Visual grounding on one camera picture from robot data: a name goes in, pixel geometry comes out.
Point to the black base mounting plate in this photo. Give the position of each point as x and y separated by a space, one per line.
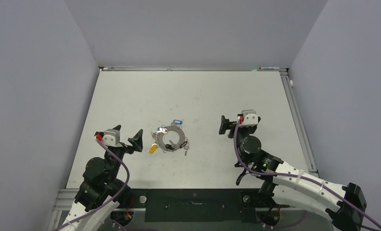
196 209

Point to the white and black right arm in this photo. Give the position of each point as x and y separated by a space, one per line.
343 205

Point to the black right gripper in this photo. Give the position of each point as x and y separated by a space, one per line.
226 124

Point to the aluminium table frame rail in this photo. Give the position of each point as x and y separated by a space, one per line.
302 135

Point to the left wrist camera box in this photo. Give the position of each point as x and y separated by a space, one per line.
111 138

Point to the large metal keyring with rings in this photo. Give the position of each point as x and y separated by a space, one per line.
170 134

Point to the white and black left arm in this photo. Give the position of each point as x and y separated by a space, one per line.
105 182

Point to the black key fob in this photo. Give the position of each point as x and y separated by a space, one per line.
169 147

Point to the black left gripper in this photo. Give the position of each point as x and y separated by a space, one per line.
136 142

